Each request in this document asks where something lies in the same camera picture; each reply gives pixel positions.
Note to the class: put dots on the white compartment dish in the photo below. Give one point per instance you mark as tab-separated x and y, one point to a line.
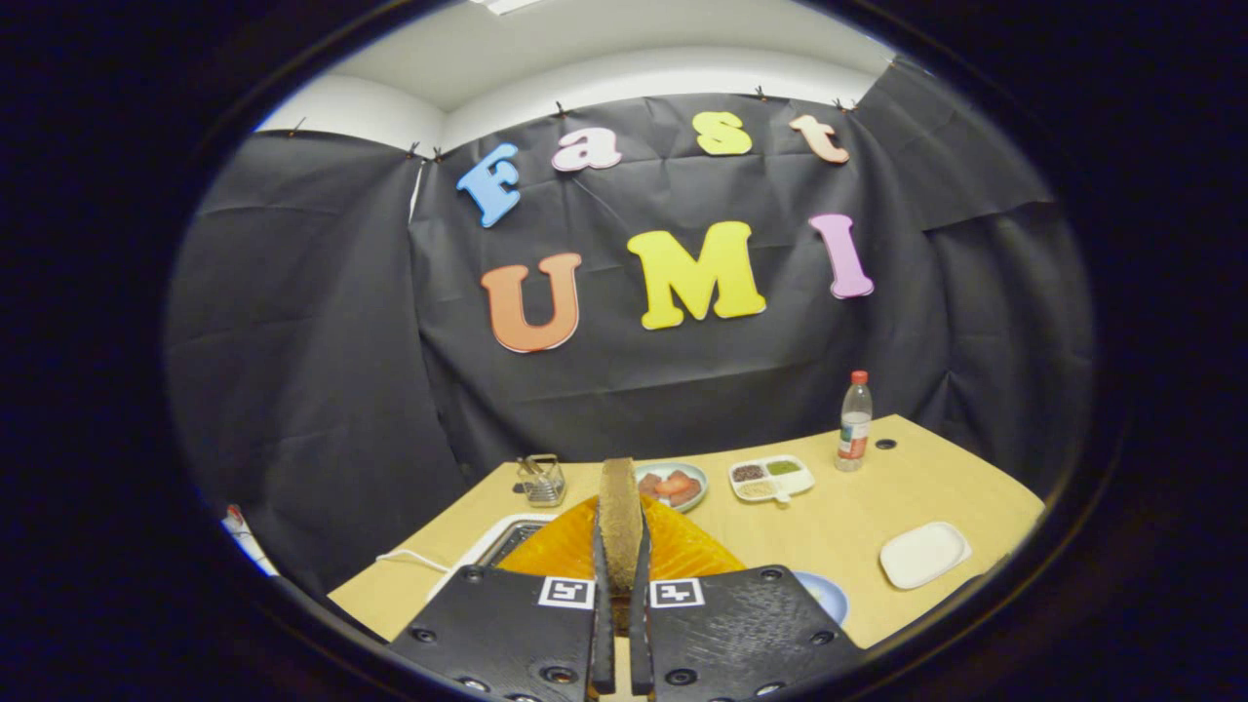
798	483

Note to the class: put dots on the clear water bottle red cap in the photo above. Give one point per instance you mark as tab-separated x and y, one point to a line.
855	424

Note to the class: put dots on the brown meat piece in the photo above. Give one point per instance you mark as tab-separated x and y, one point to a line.
649	485

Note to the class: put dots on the black backdrop cloth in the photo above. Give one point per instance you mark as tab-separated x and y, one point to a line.
682	390

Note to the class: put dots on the white toaster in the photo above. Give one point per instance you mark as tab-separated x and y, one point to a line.
478	556

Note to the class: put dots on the green seasoning portion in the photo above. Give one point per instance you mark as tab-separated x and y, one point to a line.
783	468

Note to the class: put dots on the brown bread slice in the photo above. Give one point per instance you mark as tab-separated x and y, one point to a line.
620	517

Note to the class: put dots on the dark seeds portion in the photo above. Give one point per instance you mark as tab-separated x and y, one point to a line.
748	473

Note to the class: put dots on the blue round plate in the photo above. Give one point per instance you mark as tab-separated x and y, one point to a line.
827	597

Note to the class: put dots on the red meat piece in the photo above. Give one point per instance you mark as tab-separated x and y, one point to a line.
680	487

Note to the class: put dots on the white and red object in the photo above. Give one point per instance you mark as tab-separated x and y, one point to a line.
246	534

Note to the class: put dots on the pale green plate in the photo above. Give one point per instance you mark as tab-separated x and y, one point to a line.
694	473

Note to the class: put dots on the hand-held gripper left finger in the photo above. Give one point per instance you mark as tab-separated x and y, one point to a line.
603	634

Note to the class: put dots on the beige seeds portion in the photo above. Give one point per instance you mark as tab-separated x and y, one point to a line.
756	489

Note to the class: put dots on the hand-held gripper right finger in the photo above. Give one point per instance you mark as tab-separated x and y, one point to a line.
642	643

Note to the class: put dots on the white rectangular dish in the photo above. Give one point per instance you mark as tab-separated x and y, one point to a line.
924	554

